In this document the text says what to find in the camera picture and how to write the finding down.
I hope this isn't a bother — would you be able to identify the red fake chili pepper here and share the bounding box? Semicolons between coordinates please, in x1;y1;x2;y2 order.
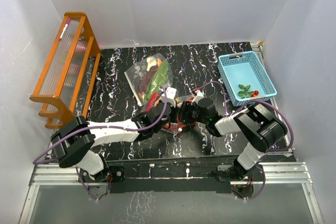
146;92;160;111

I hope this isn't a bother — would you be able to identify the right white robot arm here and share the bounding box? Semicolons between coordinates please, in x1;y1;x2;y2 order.
178;98;288;180

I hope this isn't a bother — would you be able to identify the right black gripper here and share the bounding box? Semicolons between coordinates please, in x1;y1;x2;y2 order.
176;101;208;125

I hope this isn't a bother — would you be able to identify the clear bag with green leaf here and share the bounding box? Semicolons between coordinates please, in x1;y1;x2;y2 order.
124;54;173;106

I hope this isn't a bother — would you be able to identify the purple cable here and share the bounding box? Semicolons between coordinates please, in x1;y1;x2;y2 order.
32;86;171;165
196;81;295;154

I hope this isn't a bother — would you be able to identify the fake cherry tomato vine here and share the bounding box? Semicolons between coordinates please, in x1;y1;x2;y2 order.
237;84;259;99

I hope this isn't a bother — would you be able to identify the orange wooden rack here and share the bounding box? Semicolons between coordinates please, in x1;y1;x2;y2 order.
30;12;102;130

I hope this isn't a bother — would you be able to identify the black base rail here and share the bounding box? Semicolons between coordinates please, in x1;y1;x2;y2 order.
78;155;266;196

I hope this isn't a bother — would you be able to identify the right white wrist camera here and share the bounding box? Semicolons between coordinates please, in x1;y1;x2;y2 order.
193;90;204;102

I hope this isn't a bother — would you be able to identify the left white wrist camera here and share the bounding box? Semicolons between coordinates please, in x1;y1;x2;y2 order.
161;87;177;107

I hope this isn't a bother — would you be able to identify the clear zip bag red slider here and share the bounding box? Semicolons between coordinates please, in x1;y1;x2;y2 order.
139;91;200;134

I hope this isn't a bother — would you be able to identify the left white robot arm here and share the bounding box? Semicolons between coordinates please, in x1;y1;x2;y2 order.
51;102;178;182

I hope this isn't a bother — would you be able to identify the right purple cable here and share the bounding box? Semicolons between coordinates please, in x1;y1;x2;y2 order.
196;81;295;154

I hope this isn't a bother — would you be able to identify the light blue plastic basket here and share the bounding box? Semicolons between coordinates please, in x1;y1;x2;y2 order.
218;51;277;106

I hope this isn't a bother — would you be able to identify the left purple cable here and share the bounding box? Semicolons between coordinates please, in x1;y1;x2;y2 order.
32;86;171;165

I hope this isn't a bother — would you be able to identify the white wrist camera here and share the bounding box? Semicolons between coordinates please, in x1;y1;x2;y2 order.
161;87;177;107
193;90;204;102

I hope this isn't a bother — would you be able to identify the pink white marker pen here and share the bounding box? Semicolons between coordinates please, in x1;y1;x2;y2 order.
59;18;71;41

